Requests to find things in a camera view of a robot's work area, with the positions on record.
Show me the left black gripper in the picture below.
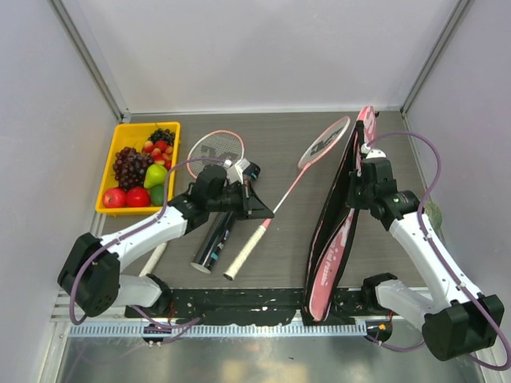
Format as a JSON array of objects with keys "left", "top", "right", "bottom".
[{"left": 207, "top": 179, "right": 273, "bottom": 220}]

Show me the black shuttlecock tube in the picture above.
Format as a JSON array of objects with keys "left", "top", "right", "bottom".
[{"left": 191, "top": 161, "right": 260, "bottom": 274}]

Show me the pink badminton racket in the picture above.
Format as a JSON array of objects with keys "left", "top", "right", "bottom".
[
  {"left": 138, "top": 130, "right": 244, "bottom": 277},
  {"left": 223, "top": 116, "right": 351, "bottom": 280}
]

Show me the pink racket bag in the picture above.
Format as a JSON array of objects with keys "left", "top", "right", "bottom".
[{"left": 301, "top": 105, "right": 376, "bottom": 326}]

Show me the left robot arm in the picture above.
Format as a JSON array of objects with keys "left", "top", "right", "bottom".
[{"left": 57, "top": 165, "right": 274, "bottom": 325}]

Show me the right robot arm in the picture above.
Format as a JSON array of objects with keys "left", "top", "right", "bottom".
[{"left": 348, "top": 158, "right": 505, "bottom": 361}]

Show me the green netted melon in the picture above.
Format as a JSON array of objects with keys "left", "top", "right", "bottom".
[{"left": 424, "top": 200, "right": 443, "bottom": 235}]

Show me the green lime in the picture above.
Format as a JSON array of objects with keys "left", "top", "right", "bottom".
[{"left": 149, "top": 184, "right": 167, "bottom": 207}]

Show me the green pear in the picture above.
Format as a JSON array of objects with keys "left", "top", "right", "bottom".
[{"left": 143, "top": 164, "right": 168, "bottom": 189}]

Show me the right red apple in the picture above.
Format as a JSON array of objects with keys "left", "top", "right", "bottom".
[{"left": 126, "top": 187, "right": 151, "bottom": 208}]

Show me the red apple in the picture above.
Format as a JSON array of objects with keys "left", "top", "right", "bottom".
[
  {"left": 102, "top": 188, "right": 127, "bottom": 209},
  {"left": 126, "top": 187, "right": 151, "bottom": 208}
]

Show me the black grape bunch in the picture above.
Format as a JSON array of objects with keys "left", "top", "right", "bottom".
[{"left": 148, "top": 128, "right": 176, "bottom": 146}]

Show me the purple grape bunch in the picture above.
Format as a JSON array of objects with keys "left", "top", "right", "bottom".
[{"left": 113, "top": 147, "right": 154, "bottom": 192}]

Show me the left red apple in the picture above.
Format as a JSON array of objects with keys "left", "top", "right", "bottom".
[{"left": 102, "top": 188, "right": 127, "bottom": 209}]

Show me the yellow plastic bin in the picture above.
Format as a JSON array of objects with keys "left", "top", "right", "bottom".
[{"left": 96, "top": 122, "right": 181, "bottom": 216}]

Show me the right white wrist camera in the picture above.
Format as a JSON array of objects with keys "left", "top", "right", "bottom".
[{"left": 360, "top": 144, "right": 386, "bottom": 160}]

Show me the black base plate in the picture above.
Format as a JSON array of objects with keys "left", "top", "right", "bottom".
[{"left": 143, "top": 288, "right": 389, "bottom": 326}]

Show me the white cable duct strip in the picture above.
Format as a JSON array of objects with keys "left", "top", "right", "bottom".
[{"left": 69, "top": 321, "right": 366, "bottom": 338}]

